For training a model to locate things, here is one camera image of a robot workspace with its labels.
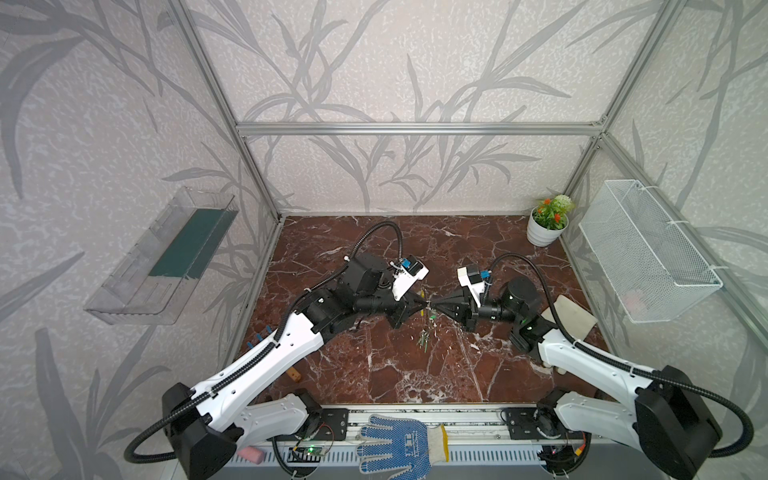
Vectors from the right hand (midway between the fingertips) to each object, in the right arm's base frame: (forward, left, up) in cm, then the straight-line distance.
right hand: (434, 297), depth 69 cm
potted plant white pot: (+34, -42, -19) cm, 57 cm away
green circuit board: (-28, +31, -25) cm, 49 cm away
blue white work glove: (-27, +5, -24) cm, 37 cm away
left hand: (-1, +2, +2) cm, 3 cm away
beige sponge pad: (+5, -47, -26) cm, 53 cm away
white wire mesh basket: (+3, -47, +8) cm, 48 cm away
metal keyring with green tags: (+4, -1, -25) cm, 25 cm away
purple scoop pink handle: (-29, +42, -21) cm, 55 cm away
